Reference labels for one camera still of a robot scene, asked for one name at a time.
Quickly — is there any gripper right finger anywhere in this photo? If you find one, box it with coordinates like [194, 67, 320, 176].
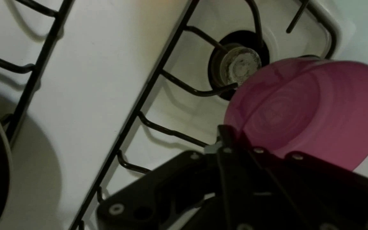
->
[250, 146, 368, 230]

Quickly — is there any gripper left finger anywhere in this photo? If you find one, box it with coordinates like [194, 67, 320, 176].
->
[96, 125, 251, 230]

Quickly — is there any pink plastic bowl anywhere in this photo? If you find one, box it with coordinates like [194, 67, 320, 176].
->
[224, 57, 368, 171]

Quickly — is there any white gas stove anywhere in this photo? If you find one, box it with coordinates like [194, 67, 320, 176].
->
[0, 0, 356, 230]

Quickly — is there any stove burner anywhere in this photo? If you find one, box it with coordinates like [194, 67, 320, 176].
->
[208, 30, 270, 101]

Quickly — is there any black wire stove grate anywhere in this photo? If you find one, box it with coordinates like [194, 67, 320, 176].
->
[0, 0, 74, 141]
[69, 0, 338, 230]

